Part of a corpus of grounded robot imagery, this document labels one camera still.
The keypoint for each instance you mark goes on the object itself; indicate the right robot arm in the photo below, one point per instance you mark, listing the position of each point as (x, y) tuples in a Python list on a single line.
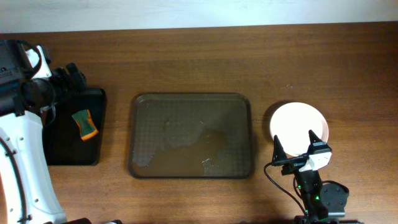
[(321, 201)]

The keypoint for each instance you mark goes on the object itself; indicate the black plastic tray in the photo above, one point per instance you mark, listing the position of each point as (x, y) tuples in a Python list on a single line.
[(63, 145)]

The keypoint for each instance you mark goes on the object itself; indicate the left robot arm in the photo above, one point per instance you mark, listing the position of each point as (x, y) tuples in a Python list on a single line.
[(28, 189)]

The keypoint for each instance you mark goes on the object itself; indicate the green and orange sponge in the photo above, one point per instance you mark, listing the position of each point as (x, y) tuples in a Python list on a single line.
[(86, 126)]

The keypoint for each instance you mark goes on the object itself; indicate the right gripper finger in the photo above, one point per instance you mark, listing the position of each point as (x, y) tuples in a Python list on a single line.
[(279, 156), (315, 141)]

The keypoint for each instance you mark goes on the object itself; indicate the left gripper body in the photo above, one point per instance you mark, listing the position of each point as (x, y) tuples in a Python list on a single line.
[(64, 83)]

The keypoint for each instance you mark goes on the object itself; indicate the cream white plate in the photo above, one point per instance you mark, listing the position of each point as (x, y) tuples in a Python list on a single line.
[(292, 122)]

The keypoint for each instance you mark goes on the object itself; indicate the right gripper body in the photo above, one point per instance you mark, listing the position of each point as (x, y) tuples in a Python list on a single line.
[(294, 160)]

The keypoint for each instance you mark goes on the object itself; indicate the brown serving tray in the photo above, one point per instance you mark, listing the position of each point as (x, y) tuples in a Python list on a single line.
[(191, 136)]

